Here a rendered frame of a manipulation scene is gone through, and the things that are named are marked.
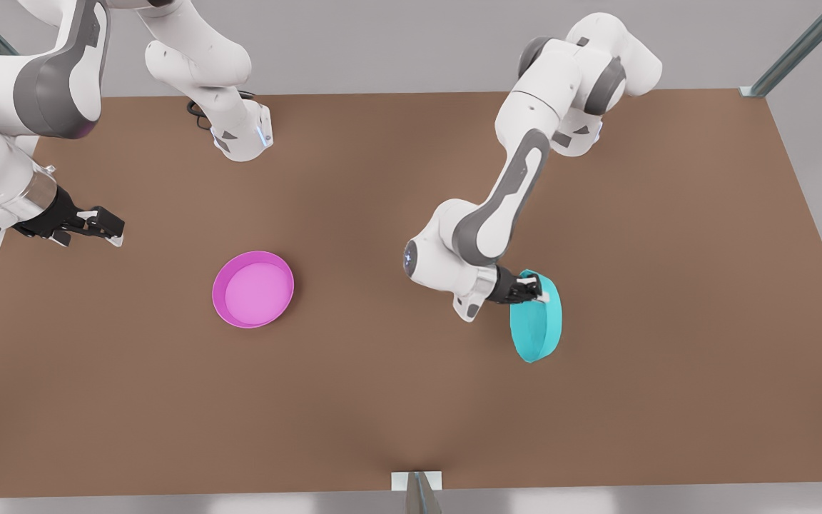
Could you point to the blue plate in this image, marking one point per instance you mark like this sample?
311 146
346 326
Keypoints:
537 321

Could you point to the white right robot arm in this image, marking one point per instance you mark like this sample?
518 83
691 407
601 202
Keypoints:
40 86

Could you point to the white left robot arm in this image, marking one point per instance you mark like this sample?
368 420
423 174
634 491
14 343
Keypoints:
518 171

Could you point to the pink plate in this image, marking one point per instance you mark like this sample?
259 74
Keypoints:
253 289

